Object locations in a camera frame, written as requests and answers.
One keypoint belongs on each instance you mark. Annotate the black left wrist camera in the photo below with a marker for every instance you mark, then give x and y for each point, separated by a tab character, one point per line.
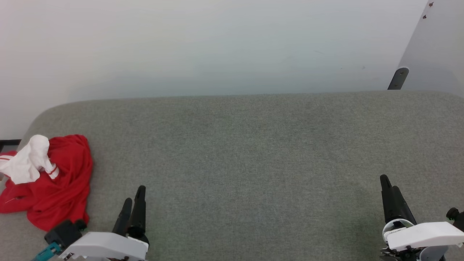
63	233

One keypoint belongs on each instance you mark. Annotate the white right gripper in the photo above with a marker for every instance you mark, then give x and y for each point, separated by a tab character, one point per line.
424	235

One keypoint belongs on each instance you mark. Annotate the dark metal leg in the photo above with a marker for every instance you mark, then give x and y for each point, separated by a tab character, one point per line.
398	78

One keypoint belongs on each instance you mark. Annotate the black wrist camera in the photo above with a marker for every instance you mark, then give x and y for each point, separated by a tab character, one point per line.
456	217
63	233

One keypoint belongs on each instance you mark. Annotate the white panel with screws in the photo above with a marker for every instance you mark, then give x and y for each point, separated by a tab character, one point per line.
435	47

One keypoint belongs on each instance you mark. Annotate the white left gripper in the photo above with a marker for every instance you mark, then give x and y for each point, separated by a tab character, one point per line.
108	245

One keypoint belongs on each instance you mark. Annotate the red and white shirt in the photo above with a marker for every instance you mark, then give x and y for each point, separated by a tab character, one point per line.
65	181

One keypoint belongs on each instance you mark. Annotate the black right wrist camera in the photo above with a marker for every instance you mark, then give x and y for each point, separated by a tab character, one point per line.
456	217

